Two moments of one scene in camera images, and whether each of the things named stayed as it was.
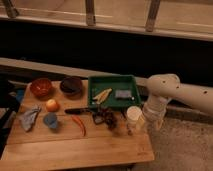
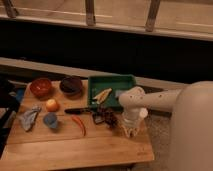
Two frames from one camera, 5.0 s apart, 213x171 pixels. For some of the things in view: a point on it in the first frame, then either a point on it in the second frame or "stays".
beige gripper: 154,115 → 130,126
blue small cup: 50,119 stays
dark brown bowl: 71,86 stays
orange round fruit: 52,105 stays
